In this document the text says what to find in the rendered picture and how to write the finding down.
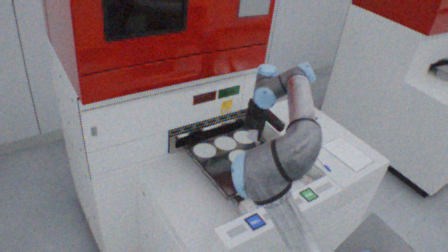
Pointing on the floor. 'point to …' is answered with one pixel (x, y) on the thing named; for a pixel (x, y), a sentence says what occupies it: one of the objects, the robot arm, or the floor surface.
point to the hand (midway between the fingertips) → (258, 143)
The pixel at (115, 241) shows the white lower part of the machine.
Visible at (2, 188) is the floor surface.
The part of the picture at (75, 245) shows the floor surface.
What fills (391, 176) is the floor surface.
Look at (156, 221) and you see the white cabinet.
